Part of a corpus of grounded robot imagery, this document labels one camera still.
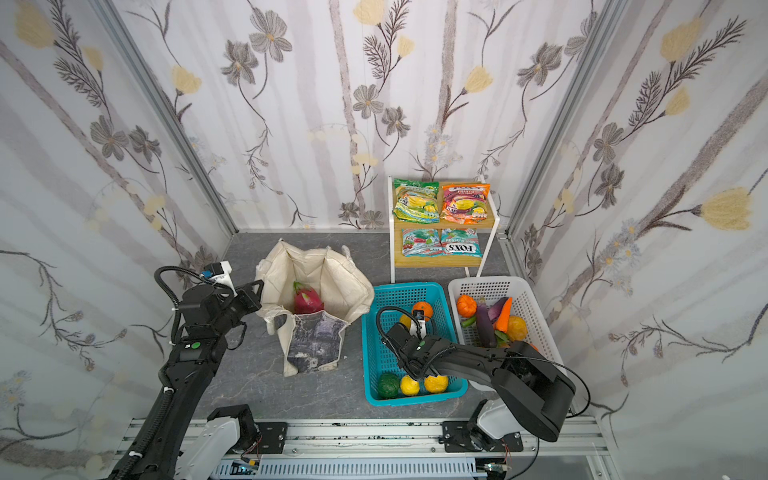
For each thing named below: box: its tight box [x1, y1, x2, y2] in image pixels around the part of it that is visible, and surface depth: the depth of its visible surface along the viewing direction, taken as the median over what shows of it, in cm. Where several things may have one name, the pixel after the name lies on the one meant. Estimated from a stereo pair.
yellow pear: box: [425, 375, 449, 393], surface depth 80 cm
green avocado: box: [377, 372, 401, 399], surface depth 79 cm
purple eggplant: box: [476, 297, 497, 349], surface depth 90 cm
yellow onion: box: [507, 316, 528, 342], surface depth 90 cm
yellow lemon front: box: [400, 375, 420, 396], surface depth 80 cm
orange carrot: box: [493, 297, 513, 333], surface depth 92 cm
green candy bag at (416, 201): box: [392, 178, 440, 224], surface depth 80 cm
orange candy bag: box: [440, 183, 490, 225], surface depth 80 cm
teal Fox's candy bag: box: [441, 228, 483, 258], surface depth 95 cm
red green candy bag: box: [402, 228, 443, 258], surface depth 95 cm
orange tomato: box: [456, 294, 477, 318], surface depth 95 cm
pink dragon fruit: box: [293, 281, 324, 314], surface depth 92 cm
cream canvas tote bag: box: [256, 239, 375, 377], surface depth 83 cm
